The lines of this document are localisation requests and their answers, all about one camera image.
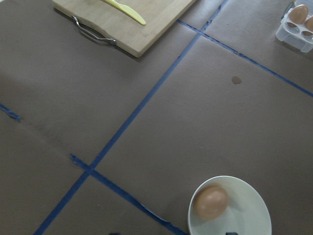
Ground brown egg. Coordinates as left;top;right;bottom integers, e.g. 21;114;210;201
193;186;229;221
288;4;309;24
305;16;313;32

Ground clear plastic egg box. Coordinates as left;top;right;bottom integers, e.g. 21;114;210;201
275;0;313;53

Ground white ceramic bowl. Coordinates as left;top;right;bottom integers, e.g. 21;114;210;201
187;176;272;235

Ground wooden cutting board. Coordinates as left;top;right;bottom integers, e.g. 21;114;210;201
53;0;194;58

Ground yellow plastic knife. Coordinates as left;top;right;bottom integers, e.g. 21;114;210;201
104;0;146;25

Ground metal cutting board handle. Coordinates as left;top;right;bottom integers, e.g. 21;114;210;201
72;16;116;45

